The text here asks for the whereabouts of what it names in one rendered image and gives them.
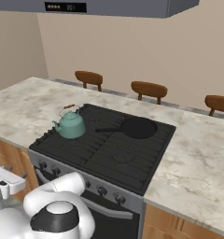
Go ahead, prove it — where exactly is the black and grey stove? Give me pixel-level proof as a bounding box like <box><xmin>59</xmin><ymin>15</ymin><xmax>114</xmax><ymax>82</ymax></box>
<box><xmin>27</xmin><ymin>103</ymin><xmax>177</xmax><ymax>239</ymax></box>

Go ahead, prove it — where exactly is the grey oven door handle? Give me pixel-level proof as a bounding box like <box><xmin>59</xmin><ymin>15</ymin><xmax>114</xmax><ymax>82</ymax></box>
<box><xmin>80</xmin><ymin>195</ymin><xmax>134</xmax><ymax>220</ymax></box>

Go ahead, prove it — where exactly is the grey range hood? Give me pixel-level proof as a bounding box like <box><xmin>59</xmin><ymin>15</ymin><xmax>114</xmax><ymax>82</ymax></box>
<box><xmin>0</xmin><ymin>0</ymin><xmax>201</xmax><ymax>19</ymax></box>

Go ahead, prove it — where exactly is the teal kettle with brown handle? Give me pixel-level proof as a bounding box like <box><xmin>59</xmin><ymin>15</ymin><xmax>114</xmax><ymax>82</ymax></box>
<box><xmin>51</xmin><ymin>104</ymin><xmax>87</xmax><ymax>140</ymax></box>

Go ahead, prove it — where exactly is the wooden cupboard door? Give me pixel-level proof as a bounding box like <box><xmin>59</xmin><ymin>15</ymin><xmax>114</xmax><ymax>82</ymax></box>
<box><xmin>142</xmin><ymin>203</ymin><xmax>181</xmax><ymax>239</ymax></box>
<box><xmin>11</xmin><ymin>148</ymin><xmax>41</xmax><ymax>203</ymax></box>
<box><xmin>177</xmin><ymin>214</ymin><xmax>224</xmax><ymax>239</ymax></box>
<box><xmin>0</xmin><ymin>136</ymin><xmax>22</xmax><ymax>176</ymax></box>

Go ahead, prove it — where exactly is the black frying pan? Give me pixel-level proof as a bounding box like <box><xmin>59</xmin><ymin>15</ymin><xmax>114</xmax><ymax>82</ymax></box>
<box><xmin>94</xmin><ymin>116</ymin><xmax>159</xmax><ymax>140</ymax></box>

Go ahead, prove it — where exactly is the black oven door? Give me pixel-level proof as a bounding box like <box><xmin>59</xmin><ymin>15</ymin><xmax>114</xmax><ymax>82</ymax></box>
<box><xmin>34</xmin><ymin>167</ymin><xmax>142</xmax><ymax>239</ymax></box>

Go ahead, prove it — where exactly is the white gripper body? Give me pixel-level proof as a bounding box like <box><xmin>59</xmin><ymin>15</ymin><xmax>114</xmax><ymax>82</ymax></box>
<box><xmin>0</xmin><ymin>165</ymin><xmax>27</xmax><ymax>195</ymax></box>

